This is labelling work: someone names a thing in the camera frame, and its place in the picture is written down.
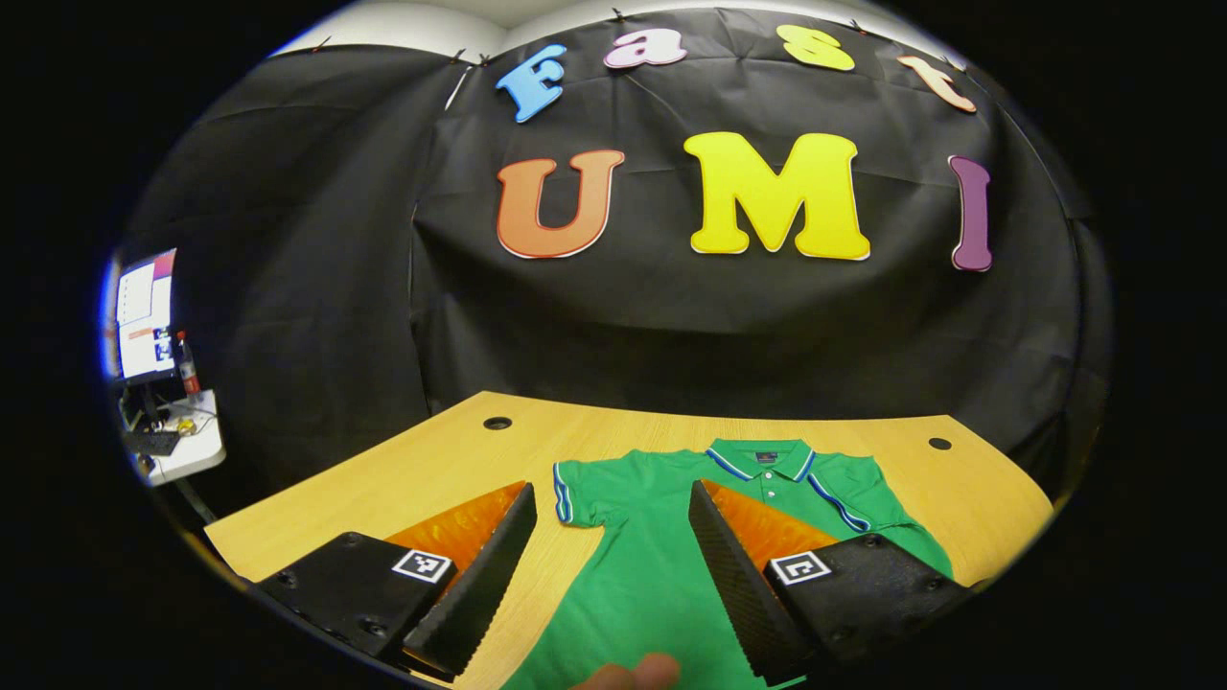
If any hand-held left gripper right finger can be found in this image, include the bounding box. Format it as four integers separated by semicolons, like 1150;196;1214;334
688;479;971;687

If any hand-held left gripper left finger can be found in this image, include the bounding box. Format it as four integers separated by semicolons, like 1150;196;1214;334
257;481;538;683

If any green T-shirt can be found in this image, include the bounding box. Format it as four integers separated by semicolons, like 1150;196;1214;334
500;438;956;690

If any black backdrop cloth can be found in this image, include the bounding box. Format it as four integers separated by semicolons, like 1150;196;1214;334
115;8;1115;523

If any white side desk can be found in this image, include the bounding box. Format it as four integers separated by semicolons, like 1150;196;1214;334
120;388;228;488

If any black keyboard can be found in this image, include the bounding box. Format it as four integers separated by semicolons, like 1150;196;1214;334
122;429;183;458

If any red capped bottle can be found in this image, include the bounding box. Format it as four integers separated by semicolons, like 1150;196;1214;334
176;331;203;400

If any computer monitor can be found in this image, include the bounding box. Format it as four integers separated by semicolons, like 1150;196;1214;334
114;247;180;382

